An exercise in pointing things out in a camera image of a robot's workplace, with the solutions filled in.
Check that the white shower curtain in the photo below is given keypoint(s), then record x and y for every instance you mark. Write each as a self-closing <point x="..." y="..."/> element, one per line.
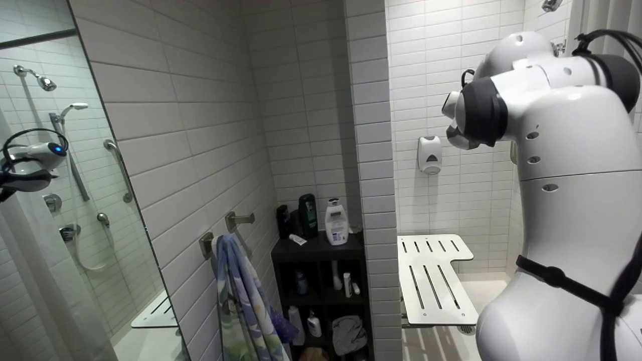
<point x="604" y="17"/>

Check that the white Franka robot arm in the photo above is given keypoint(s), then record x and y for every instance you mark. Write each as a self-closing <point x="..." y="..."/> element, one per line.
<point x="575" y="172"/>

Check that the dark green bottle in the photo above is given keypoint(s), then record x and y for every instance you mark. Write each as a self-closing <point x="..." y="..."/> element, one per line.
<point x="307" y="215"/>

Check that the white pump lotion bottle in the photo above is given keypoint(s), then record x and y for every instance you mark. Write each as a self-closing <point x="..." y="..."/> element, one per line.
<point x="336" y="223"/>

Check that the small black bottle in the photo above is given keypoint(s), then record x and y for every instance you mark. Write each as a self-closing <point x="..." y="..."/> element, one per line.
<point x="283" y="221"/>

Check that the small white bar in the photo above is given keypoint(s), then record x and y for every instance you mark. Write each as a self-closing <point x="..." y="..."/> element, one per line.
<point x="297" y="238"/>

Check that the black shelf unit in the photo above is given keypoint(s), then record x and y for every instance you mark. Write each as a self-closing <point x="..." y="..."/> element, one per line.
<point x="321" y="266"/>

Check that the slim white tube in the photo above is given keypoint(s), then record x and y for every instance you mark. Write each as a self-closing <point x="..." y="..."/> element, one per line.
<point x="336" y="275"/>

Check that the chrome towel bar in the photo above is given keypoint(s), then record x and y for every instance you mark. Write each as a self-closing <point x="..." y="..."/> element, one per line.
<point x="233" y="219"/>

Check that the dark shelf bottle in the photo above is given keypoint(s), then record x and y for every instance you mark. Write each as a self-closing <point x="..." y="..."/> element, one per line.
<point x="302" y="280"/>

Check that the small white bottle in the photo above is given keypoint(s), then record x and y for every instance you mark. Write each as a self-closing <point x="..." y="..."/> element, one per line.
<point x="348" y="283"/>

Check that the blue patterned towel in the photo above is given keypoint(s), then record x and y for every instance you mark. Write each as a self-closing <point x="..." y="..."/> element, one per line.
<point x="244" y="300"/>

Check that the white squat bottle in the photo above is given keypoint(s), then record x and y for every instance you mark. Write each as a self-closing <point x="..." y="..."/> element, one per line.
<point x="313" y="324"/>

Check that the tall pale bottle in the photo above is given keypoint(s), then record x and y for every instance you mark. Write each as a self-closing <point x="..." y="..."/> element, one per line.
<point x="296" y="324"/>

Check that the white slatted shower bench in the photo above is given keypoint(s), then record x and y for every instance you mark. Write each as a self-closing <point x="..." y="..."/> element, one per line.
<point x="432" y="280"/>

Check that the grey folded cloth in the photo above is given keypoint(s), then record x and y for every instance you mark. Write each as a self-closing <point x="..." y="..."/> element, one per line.
<point x="349" y="332"/>

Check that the chrome shower head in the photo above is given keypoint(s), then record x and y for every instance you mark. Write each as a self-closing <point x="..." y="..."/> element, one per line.
<point x="552" y="4"/>

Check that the white wall soap dispenser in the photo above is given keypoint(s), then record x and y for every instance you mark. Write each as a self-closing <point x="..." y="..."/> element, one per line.
<point x="431" y="154"/>

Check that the large wall mirror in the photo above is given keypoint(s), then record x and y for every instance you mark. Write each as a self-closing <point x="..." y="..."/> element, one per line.
<point x="73" y="201"/>

